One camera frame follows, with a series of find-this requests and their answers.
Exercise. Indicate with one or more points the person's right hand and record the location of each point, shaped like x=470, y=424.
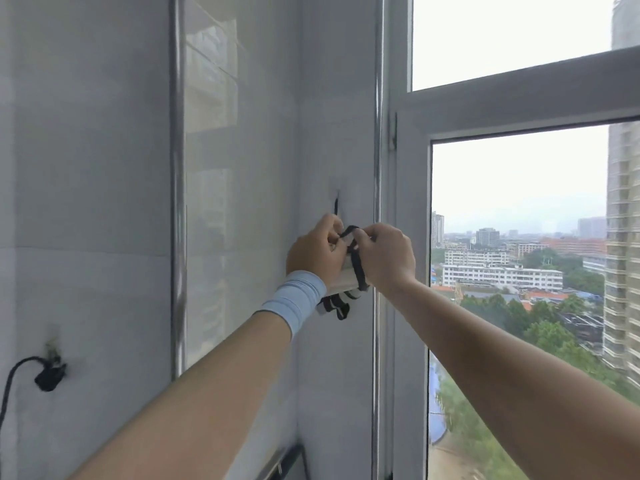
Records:
x=390, y=259

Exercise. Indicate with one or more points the person's left hand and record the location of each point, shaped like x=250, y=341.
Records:
x=310, y=254

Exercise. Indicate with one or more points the person's left fingers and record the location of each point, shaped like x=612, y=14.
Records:
x=332, y=228

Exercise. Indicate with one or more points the person's right fingers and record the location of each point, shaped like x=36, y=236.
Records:
x=364, y=239

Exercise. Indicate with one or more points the white plastic box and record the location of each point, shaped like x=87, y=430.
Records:
x=349, y=277

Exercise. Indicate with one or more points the person's right forearm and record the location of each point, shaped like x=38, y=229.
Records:
x=500, y=384

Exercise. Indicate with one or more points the person's left forearm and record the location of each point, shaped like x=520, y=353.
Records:
x=200, y=394

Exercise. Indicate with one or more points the vertical metal pipe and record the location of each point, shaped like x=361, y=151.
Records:
x=378, y=244
x=177, y=194

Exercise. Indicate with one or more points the light blue wristband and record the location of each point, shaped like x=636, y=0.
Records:
x=295, y=300

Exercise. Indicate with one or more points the long white building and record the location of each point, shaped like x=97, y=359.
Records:
x=500, y=277

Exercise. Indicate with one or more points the metal bar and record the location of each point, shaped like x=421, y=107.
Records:
x=287, y=462

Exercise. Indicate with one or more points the grey high-rise building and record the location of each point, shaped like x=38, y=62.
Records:
x=622, y=244

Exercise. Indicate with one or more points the white window frame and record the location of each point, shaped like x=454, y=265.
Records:
x=500, y=97

